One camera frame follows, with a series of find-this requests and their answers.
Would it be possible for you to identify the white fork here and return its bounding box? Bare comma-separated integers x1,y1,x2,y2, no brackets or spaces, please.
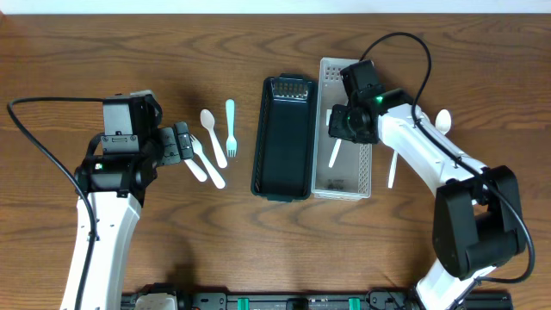
190,134,226,189
184,159,207,183

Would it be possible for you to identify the white spoon crossed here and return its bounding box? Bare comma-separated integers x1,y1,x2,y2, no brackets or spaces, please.
328,139,342,168
387,151,399,189

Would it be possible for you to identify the white spoon group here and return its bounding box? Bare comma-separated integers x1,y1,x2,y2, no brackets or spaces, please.
200,109,227,168

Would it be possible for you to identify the mint green fork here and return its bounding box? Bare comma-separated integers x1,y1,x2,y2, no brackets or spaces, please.
226,99,238,158

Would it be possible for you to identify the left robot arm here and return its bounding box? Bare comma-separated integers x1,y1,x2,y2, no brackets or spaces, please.
61,90,207,309

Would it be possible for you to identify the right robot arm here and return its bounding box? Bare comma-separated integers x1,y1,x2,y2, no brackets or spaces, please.
328,60,535,309

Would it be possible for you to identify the white label in basket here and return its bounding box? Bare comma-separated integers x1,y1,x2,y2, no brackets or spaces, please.
325,109,332,127

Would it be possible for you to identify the clear plastic basket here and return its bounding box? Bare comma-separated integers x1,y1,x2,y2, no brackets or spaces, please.
312,57,372,201

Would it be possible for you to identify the black plastic basket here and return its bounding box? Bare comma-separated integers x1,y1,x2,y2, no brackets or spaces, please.
251,73,318,202

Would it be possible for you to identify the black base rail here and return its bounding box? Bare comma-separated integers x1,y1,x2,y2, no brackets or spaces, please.
120,282,514,310

